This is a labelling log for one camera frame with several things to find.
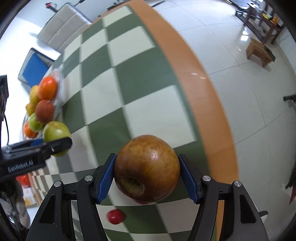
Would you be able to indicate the red brown apple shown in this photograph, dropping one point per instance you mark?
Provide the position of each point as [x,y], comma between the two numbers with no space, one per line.
[146,169]

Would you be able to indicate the floral oval plate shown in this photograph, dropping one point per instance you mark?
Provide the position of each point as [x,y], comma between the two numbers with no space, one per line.
[57,101]

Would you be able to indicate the dark wooden side table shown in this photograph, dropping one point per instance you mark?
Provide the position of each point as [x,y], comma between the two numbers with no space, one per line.
[264,22]

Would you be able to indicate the orange on plate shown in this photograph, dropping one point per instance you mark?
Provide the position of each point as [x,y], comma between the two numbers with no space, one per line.
[47,88]

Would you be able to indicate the blue padded chair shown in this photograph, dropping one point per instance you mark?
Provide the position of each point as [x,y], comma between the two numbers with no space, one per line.
[34,67]

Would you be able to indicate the snack box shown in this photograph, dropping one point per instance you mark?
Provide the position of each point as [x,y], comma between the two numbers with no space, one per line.
[30,196]

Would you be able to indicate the yellow pear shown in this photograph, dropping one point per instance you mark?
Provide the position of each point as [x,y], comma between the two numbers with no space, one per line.
[33,96]

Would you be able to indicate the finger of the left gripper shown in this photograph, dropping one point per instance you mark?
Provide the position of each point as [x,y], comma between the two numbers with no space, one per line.
[46,148]

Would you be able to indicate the small wooden stool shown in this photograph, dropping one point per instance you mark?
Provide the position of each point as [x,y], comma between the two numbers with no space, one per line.
[260,50]

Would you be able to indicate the orange mandarin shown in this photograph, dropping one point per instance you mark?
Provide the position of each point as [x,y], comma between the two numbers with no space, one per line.
[28,132]

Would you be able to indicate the dark red orange fruit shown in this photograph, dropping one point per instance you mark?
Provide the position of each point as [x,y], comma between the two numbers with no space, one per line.
[44,111]

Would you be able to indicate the green checkered tablecloth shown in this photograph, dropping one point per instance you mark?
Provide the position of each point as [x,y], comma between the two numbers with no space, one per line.
[134,72]

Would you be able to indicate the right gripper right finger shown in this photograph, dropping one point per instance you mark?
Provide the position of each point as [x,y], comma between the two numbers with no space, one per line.
[241,219]

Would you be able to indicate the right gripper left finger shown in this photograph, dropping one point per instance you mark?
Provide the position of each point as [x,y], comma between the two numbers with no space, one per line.
[54,220]

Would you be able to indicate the yellow orange fruit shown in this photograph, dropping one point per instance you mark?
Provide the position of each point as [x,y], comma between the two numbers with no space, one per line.
[30,108]

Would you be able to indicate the green apple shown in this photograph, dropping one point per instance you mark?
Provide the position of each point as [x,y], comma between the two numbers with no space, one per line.
[55,130]
[34,124]

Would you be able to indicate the red plastic bag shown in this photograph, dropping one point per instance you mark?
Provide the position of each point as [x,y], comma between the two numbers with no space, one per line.
[24,180]

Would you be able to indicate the white padded chair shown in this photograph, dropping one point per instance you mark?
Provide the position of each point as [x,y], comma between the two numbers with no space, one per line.
[63,27]

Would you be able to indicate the red cherry tomato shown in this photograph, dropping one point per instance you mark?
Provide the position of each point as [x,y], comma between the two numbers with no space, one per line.
[115,216]

